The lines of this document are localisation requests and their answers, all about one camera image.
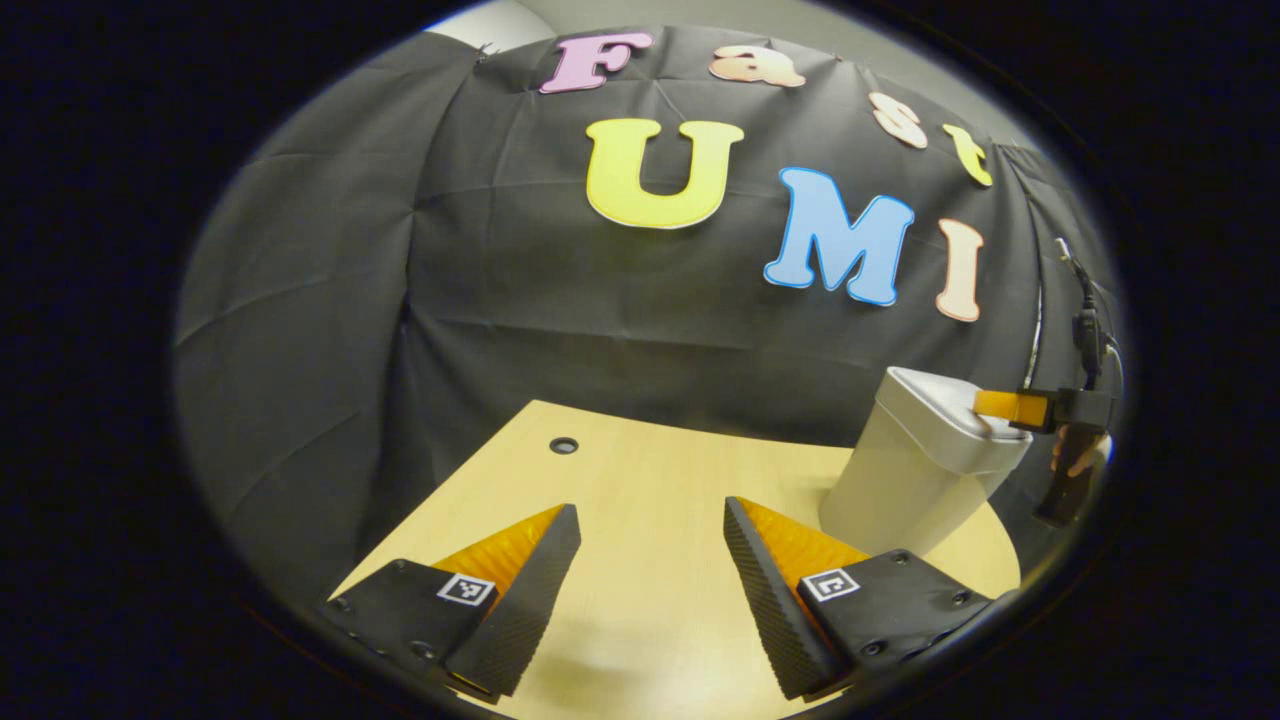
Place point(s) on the wooden desktop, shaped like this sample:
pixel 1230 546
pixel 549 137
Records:
pixel 650 500

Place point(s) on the black backdrop cloth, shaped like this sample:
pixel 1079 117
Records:
pixel 560 330

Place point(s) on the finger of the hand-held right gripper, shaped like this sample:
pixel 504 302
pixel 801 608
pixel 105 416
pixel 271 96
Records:
pixel 1010 407

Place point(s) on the white desktop garbage bin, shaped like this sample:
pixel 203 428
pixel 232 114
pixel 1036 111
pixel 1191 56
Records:
pixel 900 480

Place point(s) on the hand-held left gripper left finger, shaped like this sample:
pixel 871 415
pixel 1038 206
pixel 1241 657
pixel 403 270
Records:
pixel 525 610

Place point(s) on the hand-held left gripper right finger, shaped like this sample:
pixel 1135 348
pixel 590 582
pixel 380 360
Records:
pixel 770 610

